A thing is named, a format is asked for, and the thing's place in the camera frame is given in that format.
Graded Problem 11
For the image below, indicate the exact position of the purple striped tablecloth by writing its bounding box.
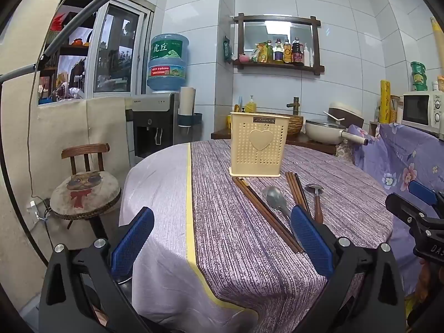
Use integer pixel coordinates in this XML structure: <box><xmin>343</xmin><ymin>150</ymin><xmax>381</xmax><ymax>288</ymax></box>
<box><xmin>189</xmin><ymin>139</ymin><xmax>394</xmax><ymax>333</ymax></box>

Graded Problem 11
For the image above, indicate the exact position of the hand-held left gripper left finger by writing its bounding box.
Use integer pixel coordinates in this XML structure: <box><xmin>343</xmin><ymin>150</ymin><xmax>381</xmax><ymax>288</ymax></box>
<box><xmin>38</xmin><ymin>207</ymin><xmax>155</xmax><ymax>333</ymax></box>

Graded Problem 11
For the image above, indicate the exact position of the beige perforated utensil basket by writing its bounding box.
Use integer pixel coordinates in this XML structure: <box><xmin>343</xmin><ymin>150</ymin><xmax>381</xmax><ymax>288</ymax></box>
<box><xmin>229</xmin><ymin>112</ymin><xmax>290</xmax><ymax>178</ymax></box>

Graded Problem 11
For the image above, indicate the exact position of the grey water dispenser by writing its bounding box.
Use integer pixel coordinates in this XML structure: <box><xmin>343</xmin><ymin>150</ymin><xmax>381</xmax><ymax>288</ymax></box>
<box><xmin>125</xmin><ymin>92</ymin><xmax>180</xmax><ymax>167</ymax></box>

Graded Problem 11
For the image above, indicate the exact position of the wooden framed mirror shelf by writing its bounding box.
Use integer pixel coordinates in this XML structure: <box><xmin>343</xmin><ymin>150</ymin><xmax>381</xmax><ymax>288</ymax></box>
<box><xmin>232</xmin><ymin>13</ymin><xmax>325</xmax><ymax>76</ymax></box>

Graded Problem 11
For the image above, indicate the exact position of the beige paper roll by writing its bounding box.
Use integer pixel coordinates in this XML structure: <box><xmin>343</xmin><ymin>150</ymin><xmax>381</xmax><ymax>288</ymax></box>
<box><xmin>178</xmin><ymin>87</ymin><xmax>196</xmax><ymax>116</ymax></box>

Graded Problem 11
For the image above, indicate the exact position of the yellow seasoning packet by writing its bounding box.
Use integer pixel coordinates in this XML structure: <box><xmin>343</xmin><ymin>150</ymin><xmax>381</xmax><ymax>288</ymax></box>
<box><xmin>251</xmin><ymin>43</ymin><xmax>268</xmax><ymax>63</ymax></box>

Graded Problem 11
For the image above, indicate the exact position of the white microwave oven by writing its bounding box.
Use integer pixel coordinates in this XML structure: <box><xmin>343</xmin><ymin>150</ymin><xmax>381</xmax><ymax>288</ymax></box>
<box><xmin>402</xmin><ymin>90</ymin><xmax>444</xmax><ymax>139</ymax></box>

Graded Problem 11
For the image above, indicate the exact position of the grey boom pole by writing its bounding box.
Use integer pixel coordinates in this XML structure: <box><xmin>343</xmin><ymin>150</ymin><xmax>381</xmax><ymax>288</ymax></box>
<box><xmin>0</xmin><ymin>0</ymin><xmax>129</xmax><ymax>84</ymax></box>

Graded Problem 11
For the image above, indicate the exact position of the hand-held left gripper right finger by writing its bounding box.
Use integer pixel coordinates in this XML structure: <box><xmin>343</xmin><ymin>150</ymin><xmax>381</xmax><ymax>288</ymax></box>
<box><xmin>291</xmin><ymin>205</ymin><xmax>406</xmax><ymax>333</ymax></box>

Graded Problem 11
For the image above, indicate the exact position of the purple floral cloth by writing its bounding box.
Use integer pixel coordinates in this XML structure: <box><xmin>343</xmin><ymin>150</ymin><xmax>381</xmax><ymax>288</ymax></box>
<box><xmin>347</xmin><ymin>123</ymin><xmax>444</xmax><ymax>295</ymax></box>

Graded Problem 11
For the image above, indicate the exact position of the brown floral cloth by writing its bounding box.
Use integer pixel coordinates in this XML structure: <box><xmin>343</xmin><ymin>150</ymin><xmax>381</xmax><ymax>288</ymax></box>
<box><xmin>335</xmin><ymin>142</ymin><xmax>354</xmax><ymax>162</ymax></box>

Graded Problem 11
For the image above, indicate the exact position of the aluminium sliding window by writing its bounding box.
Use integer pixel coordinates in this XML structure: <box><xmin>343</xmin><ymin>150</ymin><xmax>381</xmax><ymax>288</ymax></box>
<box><xmin>38</xmin><ymin>0</ymin><xmax>155</xmax><ymax>105</ymax></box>

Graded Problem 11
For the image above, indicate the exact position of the white brown rice cooker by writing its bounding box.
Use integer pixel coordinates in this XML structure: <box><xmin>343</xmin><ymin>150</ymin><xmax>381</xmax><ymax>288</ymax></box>
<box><xmin>328</xmin><ymin>102</ymin><xmax>365</xmax><ymax>129</ymax></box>

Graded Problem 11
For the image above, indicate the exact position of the wooden chair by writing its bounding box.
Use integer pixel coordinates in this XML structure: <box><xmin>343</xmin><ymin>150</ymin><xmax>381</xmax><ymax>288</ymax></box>
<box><xmin>50</xmin><ymin>143</ymin><xmax>122</xmax><ymax>250</ymax></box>

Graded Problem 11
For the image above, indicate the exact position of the cream pan with lid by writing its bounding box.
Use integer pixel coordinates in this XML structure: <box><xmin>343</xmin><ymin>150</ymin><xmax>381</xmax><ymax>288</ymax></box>
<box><xmin>305</xmin><ymin>118</ymin><xmax>369</xmax><ymax>145</ymax></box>

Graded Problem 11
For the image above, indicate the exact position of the stack of green cups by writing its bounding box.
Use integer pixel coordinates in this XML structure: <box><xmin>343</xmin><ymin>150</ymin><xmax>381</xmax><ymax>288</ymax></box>
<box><xmin>410</xmin><ymin>61</ymin><xmax>427</xmax><ymax>92</ymax></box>

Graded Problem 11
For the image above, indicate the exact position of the woven pattern wash basin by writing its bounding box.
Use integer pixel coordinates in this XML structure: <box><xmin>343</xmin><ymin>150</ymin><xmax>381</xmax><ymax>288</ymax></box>
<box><xmin>287</xmin><ymin>113</ymin><xmax>305</xmax><ymax>137</ymax></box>

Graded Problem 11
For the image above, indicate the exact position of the teal wall holder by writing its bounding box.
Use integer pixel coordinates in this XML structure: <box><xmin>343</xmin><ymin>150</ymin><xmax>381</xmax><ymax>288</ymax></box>
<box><xmin>178</xmin><ymin>113</ymin><xmax>202</xmax><ymax>128</ymax></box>

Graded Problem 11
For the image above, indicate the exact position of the black curved stand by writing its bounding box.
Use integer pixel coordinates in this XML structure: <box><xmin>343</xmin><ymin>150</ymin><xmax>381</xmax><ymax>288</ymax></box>
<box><xmin>0</xmin><ymin>80</ymin><xmax>51</xmax><ymax>268</ymax></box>

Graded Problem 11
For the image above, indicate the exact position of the blue water bottle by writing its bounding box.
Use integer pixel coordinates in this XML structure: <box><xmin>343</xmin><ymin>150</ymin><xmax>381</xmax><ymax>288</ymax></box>
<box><xmin>147</xmin><ymin>34</ymin><xmax>190</xmax><ymax>94</ymax></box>

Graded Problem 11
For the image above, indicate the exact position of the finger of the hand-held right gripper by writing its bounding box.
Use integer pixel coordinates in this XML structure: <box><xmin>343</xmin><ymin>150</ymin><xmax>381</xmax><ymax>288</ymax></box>
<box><xmin>408</xmin><ymin>180</ymin><xmax>444</xmax><ymax>221</ymax></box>
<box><xmin>385</xmin><ymin>193</ymin><xmax>444</xmax><ymax>240</ymax></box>

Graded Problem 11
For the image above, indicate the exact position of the dark soy sauce bottle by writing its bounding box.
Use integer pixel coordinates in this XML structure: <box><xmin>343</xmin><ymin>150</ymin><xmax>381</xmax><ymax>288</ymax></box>
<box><xmin>291</xmin><ymin>37</ymin><xmax>305</xmax><ymax>65</ymax></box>

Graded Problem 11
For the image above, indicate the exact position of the brown wooden chopstick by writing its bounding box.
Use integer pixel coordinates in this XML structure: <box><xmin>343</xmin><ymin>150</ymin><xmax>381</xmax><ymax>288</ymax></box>
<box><xmin>285</xmin><ymin>171</ymin><xmax>300</xmax><ymax>209</ymax></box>
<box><xmin>239</xmin><ymin>177</ymin><xmax>304</xmax><ymax>253</ymax></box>
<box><xmin>289</xmin><ymin>171</ymin><xmax>304</xmax><ymax>213</ymax></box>
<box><xmin>233</xmin><ymin>177</ymin><xmax>298</xmax><ymax>254</ymax></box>

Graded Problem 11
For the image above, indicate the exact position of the grey metal spoon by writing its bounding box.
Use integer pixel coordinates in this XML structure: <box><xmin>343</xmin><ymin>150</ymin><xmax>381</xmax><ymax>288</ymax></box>
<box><xmin>261</xmin><ymin>185</ymin><xmax>303</xmax><ymax>250</ymax></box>

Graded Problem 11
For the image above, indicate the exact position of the round owl print cushion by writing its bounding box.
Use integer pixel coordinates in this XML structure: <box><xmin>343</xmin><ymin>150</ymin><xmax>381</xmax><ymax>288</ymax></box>
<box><xmin>50</xmin><ymin>171</ymin><xmax>122</xmax><ymax>220</ymax></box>

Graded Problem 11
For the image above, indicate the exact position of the white power strip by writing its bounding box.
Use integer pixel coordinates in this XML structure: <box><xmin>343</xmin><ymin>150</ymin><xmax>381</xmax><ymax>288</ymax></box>
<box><xmin>28</xmin><ymin>199</ymin><xmax>51</xmax><ymax>221</ymax></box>

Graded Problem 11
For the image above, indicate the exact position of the steel ladle wooden handle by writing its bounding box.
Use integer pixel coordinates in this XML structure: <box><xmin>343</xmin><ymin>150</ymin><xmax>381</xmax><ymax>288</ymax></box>
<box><xmin>304</xmin><ymin>183</ymin><xmax>326</xmax><ymax>225</ymax></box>

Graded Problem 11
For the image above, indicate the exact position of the bronze faucet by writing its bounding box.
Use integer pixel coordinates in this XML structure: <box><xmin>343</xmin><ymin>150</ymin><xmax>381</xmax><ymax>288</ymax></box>
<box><xmin>286</xmin><ymin>97</ymin><xmax>302</xmax><ymax>116</ymax></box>

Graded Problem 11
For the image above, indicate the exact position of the yellow wrap roll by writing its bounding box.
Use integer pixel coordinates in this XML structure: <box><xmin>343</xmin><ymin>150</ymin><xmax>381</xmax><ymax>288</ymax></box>
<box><xmin>380</xmin><ymin>80</ymin><xmax>392</xmax><ymax>123</ymax></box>

